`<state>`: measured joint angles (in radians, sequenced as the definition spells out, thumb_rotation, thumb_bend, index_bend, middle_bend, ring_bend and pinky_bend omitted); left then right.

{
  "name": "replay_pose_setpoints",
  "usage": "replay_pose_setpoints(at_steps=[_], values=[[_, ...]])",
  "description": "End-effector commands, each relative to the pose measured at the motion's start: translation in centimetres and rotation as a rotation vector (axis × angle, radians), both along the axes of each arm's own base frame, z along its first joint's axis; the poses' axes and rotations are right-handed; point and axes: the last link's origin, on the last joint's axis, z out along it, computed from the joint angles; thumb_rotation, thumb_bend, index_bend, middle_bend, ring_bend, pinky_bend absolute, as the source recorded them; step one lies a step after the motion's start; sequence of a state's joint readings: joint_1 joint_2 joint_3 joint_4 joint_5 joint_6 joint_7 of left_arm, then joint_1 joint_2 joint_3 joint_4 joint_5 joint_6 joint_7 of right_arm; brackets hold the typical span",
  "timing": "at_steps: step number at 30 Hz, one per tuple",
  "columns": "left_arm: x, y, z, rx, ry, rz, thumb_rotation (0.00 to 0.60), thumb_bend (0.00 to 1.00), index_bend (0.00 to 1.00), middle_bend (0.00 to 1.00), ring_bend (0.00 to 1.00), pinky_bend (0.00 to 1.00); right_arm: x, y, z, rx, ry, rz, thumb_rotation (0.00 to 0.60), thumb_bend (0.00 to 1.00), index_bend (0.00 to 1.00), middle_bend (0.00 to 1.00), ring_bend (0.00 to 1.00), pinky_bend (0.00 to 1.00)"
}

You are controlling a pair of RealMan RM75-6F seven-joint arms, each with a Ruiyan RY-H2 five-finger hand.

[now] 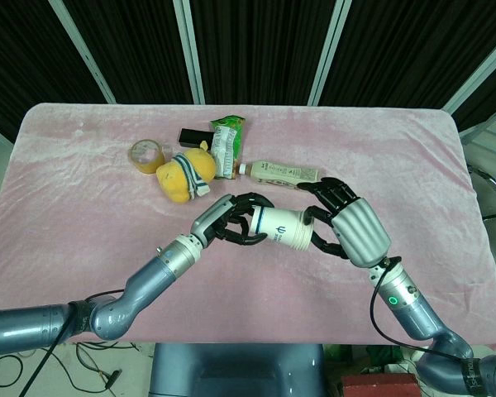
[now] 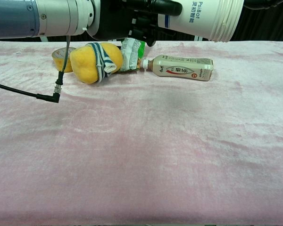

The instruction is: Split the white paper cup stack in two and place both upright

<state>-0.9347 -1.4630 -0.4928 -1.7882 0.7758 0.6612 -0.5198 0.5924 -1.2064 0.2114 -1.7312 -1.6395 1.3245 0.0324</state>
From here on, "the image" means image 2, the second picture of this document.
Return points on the pink velvet tablecloth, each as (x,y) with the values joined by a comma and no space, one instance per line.
(141,146)

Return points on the white frame post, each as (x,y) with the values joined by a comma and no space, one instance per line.
(199,38)

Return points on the green white snack bag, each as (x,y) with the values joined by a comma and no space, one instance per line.
(130,54)

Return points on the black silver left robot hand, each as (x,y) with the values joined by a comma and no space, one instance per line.
(122,21)

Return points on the milk tea plastic bottle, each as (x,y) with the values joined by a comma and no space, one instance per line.
(181,67)

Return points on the blue white striped sock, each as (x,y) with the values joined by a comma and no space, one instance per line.
(103,61)

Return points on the yellow plush toy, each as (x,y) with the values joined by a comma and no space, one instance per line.
(85,66)

